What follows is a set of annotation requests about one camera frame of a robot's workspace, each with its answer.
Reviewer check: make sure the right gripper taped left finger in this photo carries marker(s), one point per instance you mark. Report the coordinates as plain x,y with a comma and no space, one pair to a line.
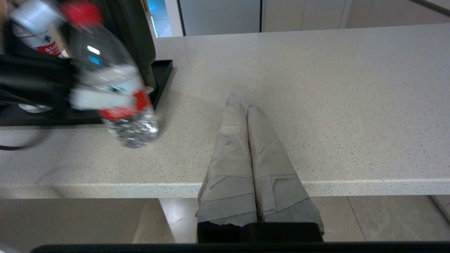
230,168

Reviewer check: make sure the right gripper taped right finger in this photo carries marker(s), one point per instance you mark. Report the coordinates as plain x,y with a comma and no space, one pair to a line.
274,175

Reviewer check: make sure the black rectangular serving tray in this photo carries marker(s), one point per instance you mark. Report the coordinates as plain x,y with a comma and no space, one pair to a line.
163,73

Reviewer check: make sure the silver refrigerator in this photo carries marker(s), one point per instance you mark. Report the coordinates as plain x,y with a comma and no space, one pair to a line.
219,15

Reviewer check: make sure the clear water bottle red cap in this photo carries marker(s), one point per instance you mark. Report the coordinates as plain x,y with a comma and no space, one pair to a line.
116,75
42,44

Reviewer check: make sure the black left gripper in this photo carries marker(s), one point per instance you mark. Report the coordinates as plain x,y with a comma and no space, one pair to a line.
35,84

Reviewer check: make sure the black electric kettle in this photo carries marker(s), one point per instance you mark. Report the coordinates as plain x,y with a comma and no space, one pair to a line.
133,35

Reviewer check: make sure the beige kitchen base cabinets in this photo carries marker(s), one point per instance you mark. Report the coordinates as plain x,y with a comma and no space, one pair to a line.
351,12

